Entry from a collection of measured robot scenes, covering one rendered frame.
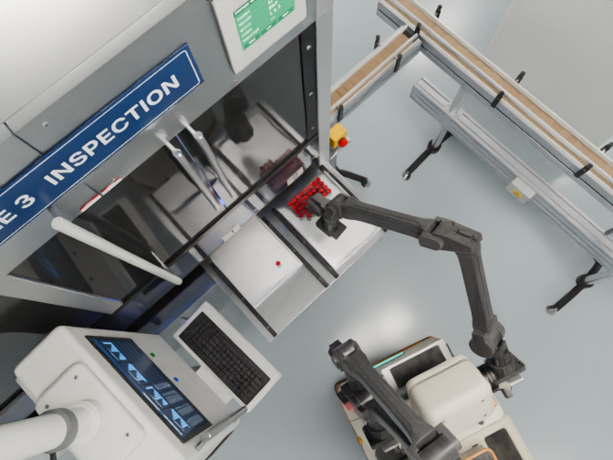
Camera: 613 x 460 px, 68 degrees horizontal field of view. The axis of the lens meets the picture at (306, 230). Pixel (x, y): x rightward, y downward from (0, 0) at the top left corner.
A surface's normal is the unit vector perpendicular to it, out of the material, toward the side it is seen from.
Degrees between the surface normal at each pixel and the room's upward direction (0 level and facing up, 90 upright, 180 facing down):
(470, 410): 47
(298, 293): 0
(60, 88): 0
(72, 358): 0
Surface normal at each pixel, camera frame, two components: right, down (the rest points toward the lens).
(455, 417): 0.29, 0.47
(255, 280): -0.04, -0.25
